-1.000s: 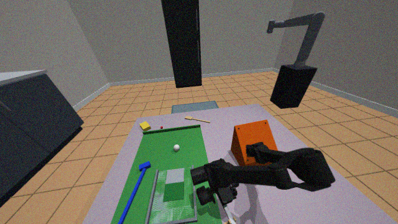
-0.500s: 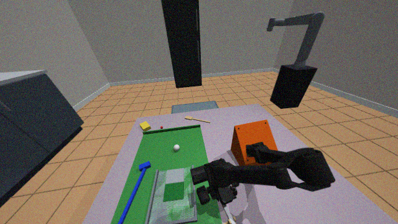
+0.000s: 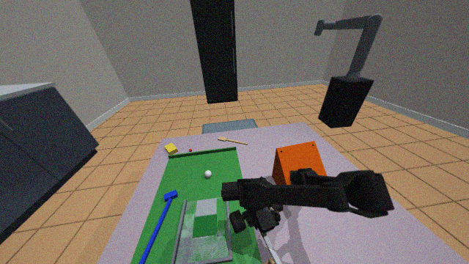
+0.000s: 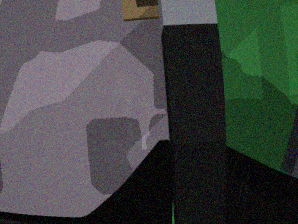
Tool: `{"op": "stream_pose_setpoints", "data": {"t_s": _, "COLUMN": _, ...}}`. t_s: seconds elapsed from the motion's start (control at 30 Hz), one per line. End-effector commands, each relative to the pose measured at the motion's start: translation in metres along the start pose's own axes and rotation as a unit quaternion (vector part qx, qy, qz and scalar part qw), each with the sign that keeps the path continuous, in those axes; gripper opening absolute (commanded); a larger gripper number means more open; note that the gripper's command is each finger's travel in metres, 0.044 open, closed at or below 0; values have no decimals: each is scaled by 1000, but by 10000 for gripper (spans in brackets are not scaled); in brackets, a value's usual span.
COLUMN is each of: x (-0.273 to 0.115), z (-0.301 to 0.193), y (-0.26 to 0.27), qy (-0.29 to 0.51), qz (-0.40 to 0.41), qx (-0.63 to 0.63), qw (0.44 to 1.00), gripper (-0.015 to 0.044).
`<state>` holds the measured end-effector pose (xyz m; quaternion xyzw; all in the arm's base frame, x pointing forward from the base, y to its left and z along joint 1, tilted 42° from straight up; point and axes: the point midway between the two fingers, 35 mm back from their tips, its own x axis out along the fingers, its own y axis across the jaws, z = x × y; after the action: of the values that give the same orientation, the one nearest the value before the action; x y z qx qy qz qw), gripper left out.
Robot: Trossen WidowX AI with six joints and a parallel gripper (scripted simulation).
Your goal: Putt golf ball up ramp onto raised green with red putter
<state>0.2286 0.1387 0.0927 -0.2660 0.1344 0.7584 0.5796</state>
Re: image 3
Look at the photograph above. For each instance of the blue golf putter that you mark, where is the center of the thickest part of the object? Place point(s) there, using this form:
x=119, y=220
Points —
x=168, y=198

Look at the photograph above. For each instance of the yellow block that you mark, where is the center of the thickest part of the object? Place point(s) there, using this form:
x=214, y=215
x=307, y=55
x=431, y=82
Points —
x=171, y=149

